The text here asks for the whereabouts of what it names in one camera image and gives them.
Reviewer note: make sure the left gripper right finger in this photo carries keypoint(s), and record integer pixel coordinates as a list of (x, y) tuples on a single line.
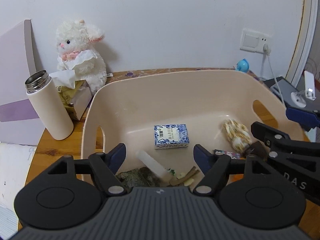
[(215, 170)]

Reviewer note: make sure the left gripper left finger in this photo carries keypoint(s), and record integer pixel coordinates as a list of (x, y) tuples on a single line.
[(104, 167)]

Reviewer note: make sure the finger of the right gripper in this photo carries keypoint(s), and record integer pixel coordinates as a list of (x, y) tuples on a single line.
[(306, 118)]

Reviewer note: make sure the cartoon blue card box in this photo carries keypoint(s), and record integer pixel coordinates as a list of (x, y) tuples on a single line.
[(230, 154)]

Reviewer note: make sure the dried brown herb pieces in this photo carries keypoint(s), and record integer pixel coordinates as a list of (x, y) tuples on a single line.
[(178, 181)]

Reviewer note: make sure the floral yellow white scrunchie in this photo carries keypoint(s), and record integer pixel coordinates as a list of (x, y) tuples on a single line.
[(237, 134)]

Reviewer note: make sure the green herb sachet bag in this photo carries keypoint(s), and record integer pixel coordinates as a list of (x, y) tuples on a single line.
[(138, 177)]

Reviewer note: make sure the dark brown cube box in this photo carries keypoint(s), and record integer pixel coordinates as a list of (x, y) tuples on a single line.
[(256, 148)]

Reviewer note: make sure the white blue small box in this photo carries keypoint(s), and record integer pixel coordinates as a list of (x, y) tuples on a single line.
[(154, 166)]

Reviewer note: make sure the blue white patterned box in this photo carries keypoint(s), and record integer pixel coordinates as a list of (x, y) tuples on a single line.
[(170, 136)]

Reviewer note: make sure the white phone stand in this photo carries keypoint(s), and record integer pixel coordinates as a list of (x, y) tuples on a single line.
[(307, 96)]

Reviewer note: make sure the pink plastic storage bin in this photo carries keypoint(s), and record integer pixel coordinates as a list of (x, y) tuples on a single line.
[(128, 110)]

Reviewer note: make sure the tissue pack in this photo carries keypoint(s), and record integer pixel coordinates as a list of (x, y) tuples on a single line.
[(75, 94)]

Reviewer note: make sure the blue bird figurine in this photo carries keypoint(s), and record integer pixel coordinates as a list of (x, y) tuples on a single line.
[(242, 66)]

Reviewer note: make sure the purple flower table mat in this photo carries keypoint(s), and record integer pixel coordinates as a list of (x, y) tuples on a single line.
[(118, 76)]

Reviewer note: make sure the lilac headboard panel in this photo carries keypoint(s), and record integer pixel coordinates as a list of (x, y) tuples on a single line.
[(20, 123)]

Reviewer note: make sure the white thermos bottle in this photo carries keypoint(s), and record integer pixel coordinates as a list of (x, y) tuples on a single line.
[(45, 100)]

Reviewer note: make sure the white plush lamb toy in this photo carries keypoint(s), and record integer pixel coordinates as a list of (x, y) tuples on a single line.
[(75, 42)]

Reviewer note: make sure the white wall switch socket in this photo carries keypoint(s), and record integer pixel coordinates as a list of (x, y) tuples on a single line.
[(254, 41)]

